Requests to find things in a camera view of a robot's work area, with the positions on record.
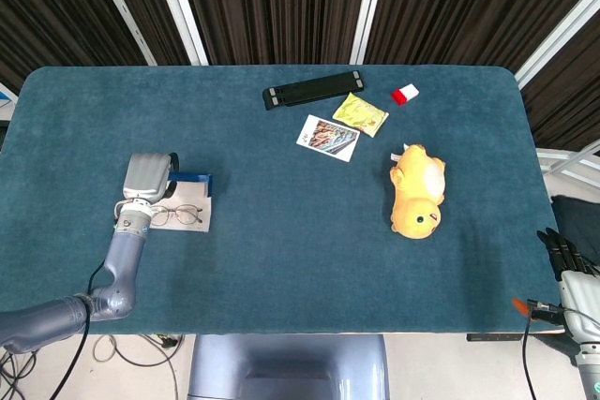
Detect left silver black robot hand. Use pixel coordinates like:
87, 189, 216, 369
122, 152, 179, 204

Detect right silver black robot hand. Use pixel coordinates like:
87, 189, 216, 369
536, 227, 600, 345

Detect blue glasses case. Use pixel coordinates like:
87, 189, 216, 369
148, 171, 215, 234

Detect eyeglasses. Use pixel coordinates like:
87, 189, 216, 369
149, 203, 204, 228

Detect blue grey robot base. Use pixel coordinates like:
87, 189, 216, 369
187, 333, 390, 400

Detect red and white small box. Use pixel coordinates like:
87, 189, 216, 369
391, 83, 420, 107

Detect dark seat cushion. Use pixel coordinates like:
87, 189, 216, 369
550, 194, 600, 263

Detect black table control panel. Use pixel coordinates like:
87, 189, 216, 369
466, 333, 525, 343

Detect white blue board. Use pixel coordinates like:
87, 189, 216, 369
0, 82, 20, 126

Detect blue table cloth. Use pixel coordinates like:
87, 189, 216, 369
0, 65, 563, 335

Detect white photo card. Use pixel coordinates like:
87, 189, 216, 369
295, 113, 361, 163

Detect black folding stand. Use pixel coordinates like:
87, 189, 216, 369
262, 70, 366, 111

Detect yellow chick plush toy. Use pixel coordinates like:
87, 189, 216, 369
389, 143, 447, 241

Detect yellow snack packet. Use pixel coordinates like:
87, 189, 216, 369
332, 92, 390, 139

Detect black cable with orange tip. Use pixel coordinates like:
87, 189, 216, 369
513, 296, 566, 400

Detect white metal frame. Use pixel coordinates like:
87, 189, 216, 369
535, 139, 600, 190

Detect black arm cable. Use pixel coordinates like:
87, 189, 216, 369
49, 259, 110, 400

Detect white wall post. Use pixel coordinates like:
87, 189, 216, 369
85, 0, 158, 67
513, 0, 600, 90
147, 0, 210, 67
349, 0, 392, 67

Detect beige floor cable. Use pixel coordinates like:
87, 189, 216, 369
92, 333, 182, 400

